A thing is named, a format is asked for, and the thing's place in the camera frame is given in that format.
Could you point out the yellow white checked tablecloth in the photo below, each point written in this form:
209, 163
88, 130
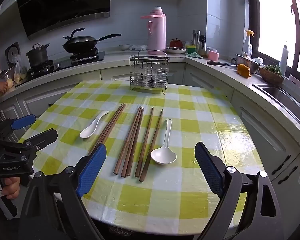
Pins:
165, 200

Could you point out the black gas stove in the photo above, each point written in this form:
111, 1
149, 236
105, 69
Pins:
62, 61

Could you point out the black wok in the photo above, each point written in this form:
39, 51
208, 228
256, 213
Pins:
80, 47

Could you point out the small white ceramic spoon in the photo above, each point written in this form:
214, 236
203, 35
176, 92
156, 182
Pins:
88, 132

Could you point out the steel cooking pot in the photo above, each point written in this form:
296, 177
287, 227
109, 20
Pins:
37, 57

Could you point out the white spray bottle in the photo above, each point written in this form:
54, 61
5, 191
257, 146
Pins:
248, 47

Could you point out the steel sink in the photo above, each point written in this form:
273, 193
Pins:
277, 92

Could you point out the orange cloth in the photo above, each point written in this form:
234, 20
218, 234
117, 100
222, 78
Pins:
243, 71

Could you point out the wicker basket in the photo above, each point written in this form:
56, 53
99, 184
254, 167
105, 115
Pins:
270, 78

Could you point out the steel vacuum bottle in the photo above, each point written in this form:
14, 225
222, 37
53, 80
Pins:
195, 37

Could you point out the white detergent bottle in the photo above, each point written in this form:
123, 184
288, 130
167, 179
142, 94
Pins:
284, 60

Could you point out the small white bowl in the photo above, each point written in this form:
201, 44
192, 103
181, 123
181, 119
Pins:
124, 47

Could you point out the red lidded pot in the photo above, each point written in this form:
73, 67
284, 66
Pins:
176, 43

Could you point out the green vegetables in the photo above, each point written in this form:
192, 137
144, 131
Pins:
272, 69

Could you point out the steel basin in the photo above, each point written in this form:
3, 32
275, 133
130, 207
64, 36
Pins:
250, 66

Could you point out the black range hood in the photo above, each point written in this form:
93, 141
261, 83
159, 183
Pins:
65, 5

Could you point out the steel wok lid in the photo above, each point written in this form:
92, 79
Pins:
80, 39

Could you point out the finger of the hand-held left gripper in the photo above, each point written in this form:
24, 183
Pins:
43, 138
23, 122

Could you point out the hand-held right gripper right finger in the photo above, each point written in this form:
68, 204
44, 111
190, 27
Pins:
210, 170

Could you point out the green cloth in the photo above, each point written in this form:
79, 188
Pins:
193, 55

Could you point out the pink cup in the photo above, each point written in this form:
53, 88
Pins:
213, 55

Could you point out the small steel bowl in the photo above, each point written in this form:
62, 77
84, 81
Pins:
5, 75

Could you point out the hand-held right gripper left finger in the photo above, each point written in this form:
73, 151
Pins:
92, 170

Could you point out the green container yellow lid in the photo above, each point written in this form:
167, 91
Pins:
190, 49

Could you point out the clear plastic bag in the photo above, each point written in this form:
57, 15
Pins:
18, 73

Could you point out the person's left hand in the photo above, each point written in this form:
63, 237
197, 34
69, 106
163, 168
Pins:
8, 188

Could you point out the pink thermos jug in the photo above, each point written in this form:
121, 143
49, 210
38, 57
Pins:
157, 37

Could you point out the dark-framed window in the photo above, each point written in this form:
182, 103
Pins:
252, 17

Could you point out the white wet wipes pack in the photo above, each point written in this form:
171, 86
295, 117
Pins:
138, 48

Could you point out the patterned plate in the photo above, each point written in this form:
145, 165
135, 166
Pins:
176, 51

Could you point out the black-capped oil bottle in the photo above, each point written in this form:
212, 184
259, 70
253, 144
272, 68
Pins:
202, 45

